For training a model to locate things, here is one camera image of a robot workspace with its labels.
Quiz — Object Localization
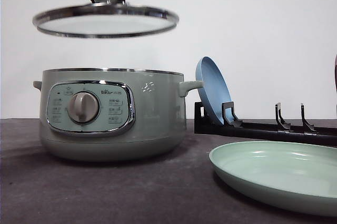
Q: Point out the glass steamer lid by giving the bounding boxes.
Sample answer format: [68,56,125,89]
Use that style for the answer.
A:
[33,3,180,38]

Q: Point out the green plate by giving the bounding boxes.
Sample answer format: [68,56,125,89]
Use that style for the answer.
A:
[209,140,337,217]

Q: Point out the green electric steamer pot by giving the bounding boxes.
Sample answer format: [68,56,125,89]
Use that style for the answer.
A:
[33,67,203,162]

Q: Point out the blue plate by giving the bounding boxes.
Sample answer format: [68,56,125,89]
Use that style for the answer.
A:
[195,56,232,125]

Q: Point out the black plate rack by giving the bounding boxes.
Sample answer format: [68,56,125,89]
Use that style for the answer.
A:
[194,101,337,147]

